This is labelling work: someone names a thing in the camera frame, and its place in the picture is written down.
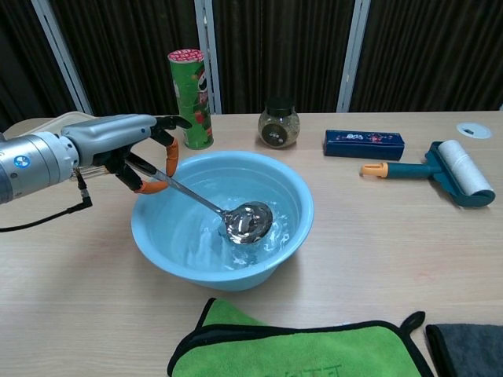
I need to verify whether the glass spice jar black lid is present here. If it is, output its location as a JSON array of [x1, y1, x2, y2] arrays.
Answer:
[[257, 97, 302, 150]]

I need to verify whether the grey metal frame post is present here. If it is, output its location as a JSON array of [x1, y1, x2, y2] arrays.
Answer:
[[31, 0, 94, 116], [193, 0, 222, 115], [336, 0, 371, 113]]

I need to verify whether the stainless steel ladle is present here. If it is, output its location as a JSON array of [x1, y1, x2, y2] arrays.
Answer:
[[125, 152, 274, 246]]

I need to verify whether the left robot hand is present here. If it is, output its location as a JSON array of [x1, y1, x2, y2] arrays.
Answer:
[[61, 114, 193, 194]]

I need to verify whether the dark blue rectangular box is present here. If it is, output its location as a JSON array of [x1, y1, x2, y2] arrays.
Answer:
[[323, 129, 406, 162]]

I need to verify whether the black cable with plug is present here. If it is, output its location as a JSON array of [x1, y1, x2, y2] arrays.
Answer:
[[0, 168, 94, 233]]

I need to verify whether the large blue plastic basin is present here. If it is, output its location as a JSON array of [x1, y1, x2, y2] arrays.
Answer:
[[131, 150, 315, 292]]

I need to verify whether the beige lidded food container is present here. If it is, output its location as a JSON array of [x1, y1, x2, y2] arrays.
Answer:
[[5, 111, 95, 137]]

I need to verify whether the green chips can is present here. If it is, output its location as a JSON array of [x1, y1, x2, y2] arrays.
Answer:
[[167, 49, 215, 151]]

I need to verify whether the green microfiber cloth black trim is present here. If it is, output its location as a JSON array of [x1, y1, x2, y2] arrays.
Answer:
[[167, 297, 435, 377]]

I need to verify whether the grey microfiber cloth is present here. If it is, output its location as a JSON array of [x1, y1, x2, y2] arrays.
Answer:
[[425, 323, 503, 377]]

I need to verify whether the teal lint roller orange tip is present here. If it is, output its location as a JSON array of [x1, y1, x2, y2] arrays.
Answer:
[[360, 139, 497, 209]]

